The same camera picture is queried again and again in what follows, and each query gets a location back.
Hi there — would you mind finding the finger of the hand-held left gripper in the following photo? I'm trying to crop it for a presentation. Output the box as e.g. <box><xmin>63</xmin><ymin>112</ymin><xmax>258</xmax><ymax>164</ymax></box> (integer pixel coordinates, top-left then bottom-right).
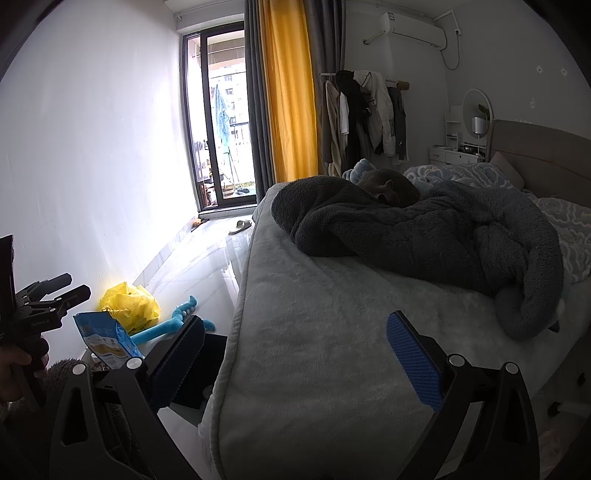
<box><xmin>53</xmin><ymin>285</ymin><xmax>92</xmax><ymax>315</ymax></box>
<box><xmin>21</xmin><ymin>273</ymin><xmax>73</xmax><ymax>301</ymax></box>

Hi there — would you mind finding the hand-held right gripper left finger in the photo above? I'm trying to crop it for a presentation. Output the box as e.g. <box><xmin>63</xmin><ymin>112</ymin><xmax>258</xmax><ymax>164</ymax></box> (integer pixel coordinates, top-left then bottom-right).
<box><xmin>48</xmin><ymin>316</ymin><xmax>206</xmax><ymax>480</ymax></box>

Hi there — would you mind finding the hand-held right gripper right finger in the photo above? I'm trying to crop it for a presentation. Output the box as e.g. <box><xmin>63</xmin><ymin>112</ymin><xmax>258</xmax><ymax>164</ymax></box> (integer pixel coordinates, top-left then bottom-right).
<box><xmin>387</xmin><ymin>310</ymin><xmax>541</xmax><ymax>480</ymax></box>

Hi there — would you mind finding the black trash bin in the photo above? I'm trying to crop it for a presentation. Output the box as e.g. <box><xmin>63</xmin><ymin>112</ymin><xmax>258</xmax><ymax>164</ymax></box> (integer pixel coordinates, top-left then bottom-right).
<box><xmin>171</xmin><ymin>332</ymin><xmax>229</xmax><ymax>411</ymax></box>

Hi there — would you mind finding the person's left hand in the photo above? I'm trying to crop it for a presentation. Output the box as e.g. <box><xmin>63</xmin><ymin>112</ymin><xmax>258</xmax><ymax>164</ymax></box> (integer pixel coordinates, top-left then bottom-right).
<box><xmin>0</xmin><ymin>344</ymin><xmax>47</xmax><ymax>400</ymax></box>

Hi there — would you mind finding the blue plush toy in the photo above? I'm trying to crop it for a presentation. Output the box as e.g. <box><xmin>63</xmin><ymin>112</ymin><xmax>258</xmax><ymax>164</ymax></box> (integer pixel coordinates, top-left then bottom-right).
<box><xmin>130</xmin><ymin>295</ymin><xmax>216</xmax><ymax>346</ymax></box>

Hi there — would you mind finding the blue snack bag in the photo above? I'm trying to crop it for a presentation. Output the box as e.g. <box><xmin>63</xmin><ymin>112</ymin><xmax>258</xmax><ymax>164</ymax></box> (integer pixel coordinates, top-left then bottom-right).
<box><xmin>74</xmin><ymin>311</ymin><xmax>145</xmax><ymax>370</ymax></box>

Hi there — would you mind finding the yellow plastic bag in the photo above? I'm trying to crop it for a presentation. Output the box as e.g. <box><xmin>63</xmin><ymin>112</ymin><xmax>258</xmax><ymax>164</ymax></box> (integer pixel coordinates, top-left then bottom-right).
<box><xmin>98</xmin><ymin>282</ymin><xmax>161</xmax><ymax>335</ymax></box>

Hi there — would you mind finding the grey bed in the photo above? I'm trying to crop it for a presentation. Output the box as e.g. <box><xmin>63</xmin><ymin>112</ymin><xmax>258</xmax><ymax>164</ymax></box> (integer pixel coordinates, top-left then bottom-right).
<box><xmin>198</xmin><ymin>119</ymin><xmax>591</xmax><ymax>480</ymax></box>

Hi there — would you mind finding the dark grey fleece blanket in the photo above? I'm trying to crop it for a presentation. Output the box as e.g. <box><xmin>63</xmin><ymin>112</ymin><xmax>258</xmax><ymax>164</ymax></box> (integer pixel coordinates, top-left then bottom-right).
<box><xmin>271</xmin><ymin>175</ymin><xmax>565</xmax><ymax>341</ymax></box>

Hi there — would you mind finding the grey cat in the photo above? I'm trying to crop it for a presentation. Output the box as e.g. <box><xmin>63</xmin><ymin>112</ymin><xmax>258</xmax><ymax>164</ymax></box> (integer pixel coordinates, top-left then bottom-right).
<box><xmin>358</xmin><ymin>168</ymin><xmax>420</xmax><ymax>207</ymax></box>

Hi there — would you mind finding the glass balcony door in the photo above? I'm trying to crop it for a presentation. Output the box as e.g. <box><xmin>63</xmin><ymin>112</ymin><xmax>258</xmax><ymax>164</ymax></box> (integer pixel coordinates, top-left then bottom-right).
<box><xmin>181</xmin><ymin>21</ymin><xmax>259</xmax><ymax>213</ymax></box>

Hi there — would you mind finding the light blue fleece cloth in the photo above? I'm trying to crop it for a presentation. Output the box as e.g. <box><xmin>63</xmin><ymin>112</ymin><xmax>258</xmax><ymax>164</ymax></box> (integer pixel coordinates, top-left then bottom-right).
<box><xmin>342</xmin><ymin>158</ymin><xmax>377</xmax><ymax>183</ymax></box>

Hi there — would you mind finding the white vanity table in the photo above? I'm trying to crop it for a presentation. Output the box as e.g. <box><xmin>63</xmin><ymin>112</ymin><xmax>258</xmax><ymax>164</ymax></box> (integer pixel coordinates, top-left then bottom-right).
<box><xmin>429</xmin><ymin>145</ymin><xmax>490</xmax><ymax>164</ymax></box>

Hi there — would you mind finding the blue cloud-print duvet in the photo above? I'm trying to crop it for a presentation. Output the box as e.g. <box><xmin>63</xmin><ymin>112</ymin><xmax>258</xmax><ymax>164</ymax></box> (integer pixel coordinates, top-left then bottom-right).
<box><xmin>404</xmin><ymin>162</ymin><xmax>591</xmax><ymax>284</ymax></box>

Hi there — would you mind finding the beige pillow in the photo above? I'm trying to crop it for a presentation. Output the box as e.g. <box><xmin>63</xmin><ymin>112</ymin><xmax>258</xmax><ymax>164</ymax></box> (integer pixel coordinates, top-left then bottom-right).
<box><xmin>488</xmin><ymin>151</ymin><xmax>525</xmax><ymax>190</ymax></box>

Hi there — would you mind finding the blue hanging towel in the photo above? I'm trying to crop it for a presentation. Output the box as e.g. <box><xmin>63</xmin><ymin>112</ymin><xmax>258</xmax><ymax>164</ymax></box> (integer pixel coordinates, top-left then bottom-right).
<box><xmin>215</xmin><ymin>85</ymin><xmax>230</xmax><ymax>148</ymax></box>

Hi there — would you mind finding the grey-green garment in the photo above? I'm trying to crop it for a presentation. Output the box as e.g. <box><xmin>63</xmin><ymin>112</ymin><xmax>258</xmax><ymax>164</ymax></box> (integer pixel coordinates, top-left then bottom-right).
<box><xmin>387</xmin><ymin>85</ymin><xmax>409</xmax><ymax>160</ymax></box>

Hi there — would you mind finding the white shelf organizer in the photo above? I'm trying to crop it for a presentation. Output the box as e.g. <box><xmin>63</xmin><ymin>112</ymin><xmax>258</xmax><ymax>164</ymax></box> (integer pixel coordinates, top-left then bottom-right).
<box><xmin>444</xmin><ymin>106</ymin><xmax>465</xmax><ymax>151</ymax></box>

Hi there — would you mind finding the beige coat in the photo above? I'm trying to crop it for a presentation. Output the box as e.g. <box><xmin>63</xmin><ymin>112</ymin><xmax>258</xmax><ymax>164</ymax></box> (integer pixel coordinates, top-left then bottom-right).
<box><xmin>324</xmin><ymin>79</ymin><xmax>349</xmax><ymax>178</ymax></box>

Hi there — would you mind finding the table lamp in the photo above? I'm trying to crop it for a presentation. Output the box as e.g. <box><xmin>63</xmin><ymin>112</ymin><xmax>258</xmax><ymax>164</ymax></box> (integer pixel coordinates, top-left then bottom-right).
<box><xmin>472</xmin><ymin>116</ymin><xmax>489</xmax><ymax>158</ymax></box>

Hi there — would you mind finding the white jacket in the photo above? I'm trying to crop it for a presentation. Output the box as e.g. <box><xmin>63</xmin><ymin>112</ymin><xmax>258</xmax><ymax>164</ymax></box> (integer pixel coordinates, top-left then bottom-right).
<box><xmin>353</xmin><ymin>70</ymin><xmax>398</xmax><ymax>155</ymax></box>

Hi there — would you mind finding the round mirror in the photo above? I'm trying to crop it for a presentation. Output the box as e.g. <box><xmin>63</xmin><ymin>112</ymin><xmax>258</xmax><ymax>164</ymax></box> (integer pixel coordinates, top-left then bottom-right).
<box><xmin>462</xmin><ymin>89</ymin><xmax>494</xmax><ymax>137</ymax></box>

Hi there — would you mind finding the grey curtain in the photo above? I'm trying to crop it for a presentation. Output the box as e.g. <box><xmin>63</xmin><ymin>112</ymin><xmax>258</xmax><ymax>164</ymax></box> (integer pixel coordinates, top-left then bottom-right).
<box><xmin>302</xmin><ymin>0</ymin><xmax>347</xmax><ymax>167</ymax></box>
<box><xmin>244</xmin><ymin>0</ymin><xmax>278</xmax><ymax>185</ymax></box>

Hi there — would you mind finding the yellow curtain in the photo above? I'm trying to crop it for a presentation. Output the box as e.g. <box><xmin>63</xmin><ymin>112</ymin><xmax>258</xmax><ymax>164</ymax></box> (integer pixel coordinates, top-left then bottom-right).
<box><xmin>259</xmin><ymin>0</ymin><xmax>319</xmax><ymax>183</ymax></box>

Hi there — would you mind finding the white air conditioner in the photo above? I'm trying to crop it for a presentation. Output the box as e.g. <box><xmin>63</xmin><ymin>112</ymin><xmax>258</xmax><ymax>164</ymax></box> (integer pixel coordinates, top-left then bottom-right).
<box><xmin>379</xmin><ymin>12</ymin><xmax>448</xmax><ymax>49</ymax></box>

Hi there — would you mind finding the clothes rack rail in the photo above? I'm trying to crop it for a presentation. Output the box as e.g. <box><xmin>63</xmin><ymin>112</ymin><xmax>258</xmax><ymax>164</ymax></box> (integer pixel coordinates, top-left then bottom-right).
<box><xmin>320</xmin><ymin>71</ymin><xmax>411</xmax><ymax>90</ymax></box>

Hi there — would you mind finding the air conditioner cable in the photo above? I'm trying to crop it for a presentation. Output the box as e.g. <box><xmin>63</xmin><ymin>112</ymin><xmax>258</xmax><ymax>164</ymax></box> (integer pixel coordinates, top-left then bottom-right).
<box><xmin>441</xmin><ymin>30</ymin><xmax>462</xmax><ymax>71</ymax></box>

